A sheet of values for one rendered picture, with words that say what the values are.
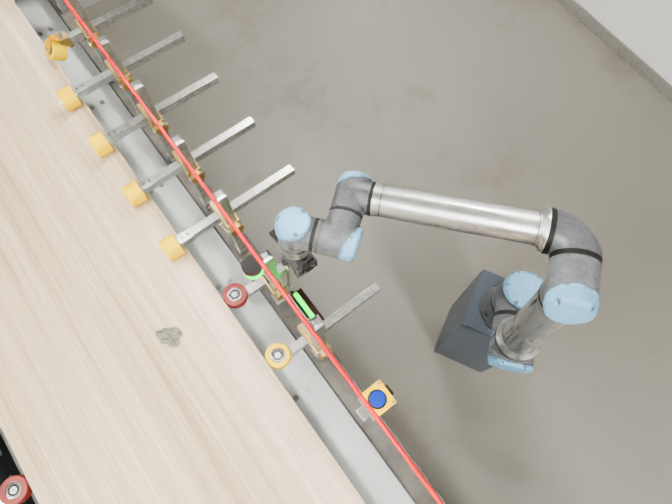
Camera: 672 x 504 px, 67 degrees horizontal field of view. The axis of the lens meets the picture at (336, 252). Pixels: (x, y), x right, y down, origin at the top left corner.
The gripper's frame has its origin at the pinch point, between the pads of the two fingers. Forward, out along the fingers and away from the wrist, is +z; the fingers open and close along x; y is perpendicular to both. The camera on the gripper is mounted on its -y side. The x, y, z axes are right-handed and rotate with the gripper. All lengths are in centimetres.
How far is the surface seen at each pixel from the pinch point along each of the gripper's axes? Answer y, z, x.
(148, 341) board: -10, 11, -51
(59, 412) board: -8, 11, -84
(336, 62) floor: -125, 101, 113
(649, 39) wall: -15, 79, 258
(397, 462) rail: 67, 31, -9
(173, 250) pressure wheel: -29.2, 4.2, -28.6
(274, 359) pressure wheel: 18.6, 10.5, -22.3
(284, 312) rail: 2.8, 31.0, -9.4
